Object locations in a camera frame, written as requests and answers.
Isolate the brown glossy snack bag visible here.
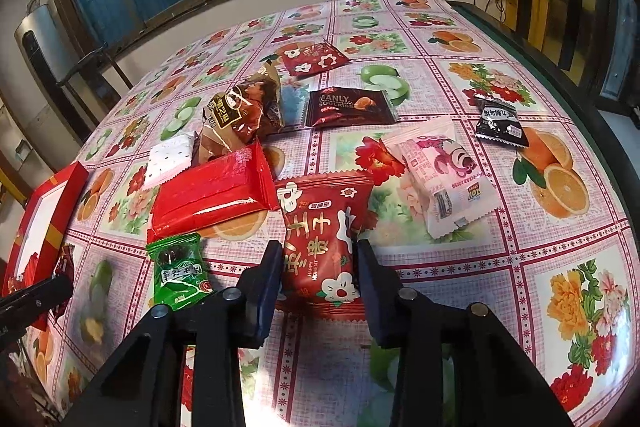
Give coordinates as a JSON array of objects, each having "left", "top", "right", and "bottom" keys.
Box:
[{"left": 199, "top": 62, "right": 286, "bottom": 158}]

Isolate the plain red snack packet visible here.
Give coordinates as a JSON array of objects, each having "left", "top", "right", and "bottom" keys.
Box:
[{"left": 146, "top": 141, "right": 281, "bottom": 246}]

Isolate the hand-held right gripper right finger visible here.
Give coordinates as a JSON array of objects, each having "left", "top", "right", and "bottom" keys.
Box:
[{"left": 355, "top": 239, "right": 574, "bottom": 427}]

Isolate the dark chocolate snack packet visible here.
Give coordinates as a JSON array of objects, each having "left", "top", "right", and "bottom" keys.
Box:
[{"left": 304, "top": 85, "right": 399, "bottom": 128}]

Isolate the small black snack packet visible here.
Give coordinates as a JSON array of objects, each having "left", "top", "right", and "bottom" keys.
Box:
[{"left": 473, "top": 96, "right": 530, "bottom": 149}]

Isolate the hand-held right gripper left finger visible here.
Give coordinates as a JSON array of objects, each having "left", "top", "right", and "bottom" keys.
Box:
[{"left": 62, "top": 240, "right": 284, "bottom": 427}]

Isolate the tall standing air conditioner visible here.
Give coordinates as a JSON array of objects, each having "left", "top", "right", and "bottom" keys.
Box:
[{"left": 13, "top": 4, "right": 69, "bottom": 86}]

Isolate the small dark red packet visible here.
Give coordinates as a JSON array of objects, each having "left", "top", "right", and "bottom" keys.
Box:
[{"left": 51, "top": 244, "right": 76, "bottom": 319}]

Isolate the red flower print snack packet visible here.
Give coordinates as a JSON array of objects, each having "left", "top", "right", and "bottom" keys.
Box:
[
  {"left": 276, "top": 173, "right": 389, "bottom": 321},
  {"left": 277, "top": 40, "right": 350, "bottom": 80}
]

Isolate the green snack packet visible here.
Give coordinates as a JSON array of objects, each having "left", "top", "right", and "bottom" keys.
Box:
[{"left": 145, "top": 232, "right": 216, "bottom": 313}]

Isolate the small white dotted packet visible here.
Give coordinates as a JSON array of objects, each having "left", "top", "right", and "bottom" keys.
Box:
[{"left": 141, "top": 131, "right": 196, "bottom": 190}]

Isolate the red cardboard box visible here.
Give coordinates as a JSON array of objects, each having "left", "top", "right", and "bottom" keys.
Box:
[{"left": 0, "top": 161, "right": 90, "bottom": 334}]

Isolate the pink cartoon snack packet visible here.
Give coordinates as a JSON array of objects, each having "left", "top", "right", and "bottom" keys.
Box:
[{"left": 384, "top": 116, "right": 504, "bottom": 241}]

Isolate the dark wooden chair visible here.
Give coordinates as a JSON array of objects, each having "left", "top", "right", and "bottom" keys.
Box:
[{"left": 56, "top": 42, "right": 134, "bottom": 128}]

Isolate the floral fruit print tablecloth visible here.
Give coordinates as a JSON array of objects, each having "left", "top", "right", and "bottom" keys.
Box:
[{"left": 7, "top": 0, "right": 634, "bottom": 427}]

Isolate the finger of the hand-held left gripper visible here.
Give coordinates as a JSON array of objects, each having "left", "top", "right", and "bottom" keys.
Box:
[{"left": 0, "top": 274, "right": 74, "bottom": 325}]

